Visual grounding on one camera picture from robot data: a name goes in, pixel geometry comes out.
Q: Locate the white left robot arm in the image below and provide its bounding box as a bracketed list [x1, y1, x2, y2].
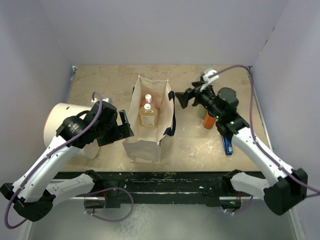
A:
[0, 100, 134, 222]

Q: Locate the cream canvas tote bag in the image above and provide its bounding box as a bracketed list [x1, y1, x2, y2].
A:
[122, 76, 176, 164]

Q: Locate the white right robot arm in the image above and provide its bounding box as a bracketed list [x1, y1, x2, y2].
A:
[175, 86, 308, 216]

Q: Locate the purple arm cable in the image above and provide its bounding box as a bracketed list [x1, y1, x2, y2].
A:
[209, 64, 320, 199]
[4, 91, 104, 230]

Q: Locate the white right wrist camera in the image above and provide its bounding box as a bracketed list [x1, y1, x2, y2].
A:
[199, 68, 220, 92]

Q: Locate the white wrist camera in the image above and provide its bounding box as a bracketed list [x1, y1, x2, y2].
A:
[91, 97, 113, 105]
[199, 68, 220, 92]

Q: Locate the blue black clamp tool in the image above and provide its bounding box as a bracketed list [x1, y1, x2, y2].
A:
[221, 136, 233, 156]

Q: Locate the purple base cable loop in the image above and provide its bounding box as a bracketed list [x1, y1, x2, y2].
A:
[83, 187, 134, 222]

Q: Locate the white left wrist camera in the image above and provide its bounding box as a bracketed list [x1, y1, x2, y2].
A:
[91, 97, 113, 105]

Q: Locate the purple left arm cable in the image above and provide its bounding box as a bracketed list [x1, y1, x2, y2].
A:
[4, 91, 104, 230]

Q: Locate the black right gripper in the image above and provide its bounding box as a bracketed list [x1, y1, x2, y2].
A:
[175, 80, 224, 120]

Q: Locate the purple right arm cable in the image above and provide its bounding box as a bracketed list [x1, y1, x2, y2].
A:
[209, 64, 320, 199]

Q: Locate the white cylindrical paper roll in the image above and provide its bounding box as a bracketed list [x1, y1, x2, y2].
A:
[43, 102, 100, 159]

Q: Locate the amber liquid pump bottle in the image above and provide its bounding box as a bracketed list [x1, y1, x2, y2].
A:
[138, 103, 158, 127]

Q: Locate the pink liquid pump bottle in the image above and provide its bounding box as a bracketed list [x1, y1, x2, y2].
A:
[140, 94, 158, 109]

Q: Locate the orange navy pump bottle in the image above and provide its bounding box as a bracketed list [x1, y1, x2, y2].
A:
[203, 111, 216, 129]

